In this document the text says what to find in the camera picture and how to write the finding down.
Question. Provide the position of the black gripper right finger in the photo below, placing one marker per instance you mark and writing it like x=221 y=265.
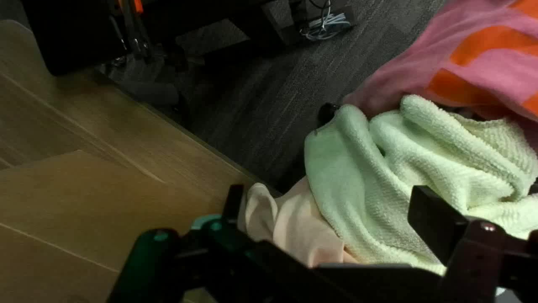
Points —
x=480 y=257

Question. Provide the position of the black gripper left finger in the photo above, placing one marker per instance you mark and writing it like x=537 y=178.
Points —
x=218 y=258

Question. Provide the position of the peach shirt with print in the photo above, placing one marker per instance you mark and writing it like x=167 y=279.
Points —
x=295 y=225

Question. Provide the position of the light green towel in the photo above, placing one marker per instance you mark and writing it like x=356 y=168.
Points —
x=362 y=173

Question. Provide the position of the pink shirt with orange print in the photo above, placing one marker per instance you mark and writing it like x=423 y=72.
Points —
x=475 y=55

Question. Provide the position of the brown cardboard box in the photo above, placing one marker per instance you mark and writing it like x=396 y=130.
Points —
x=83 y=171

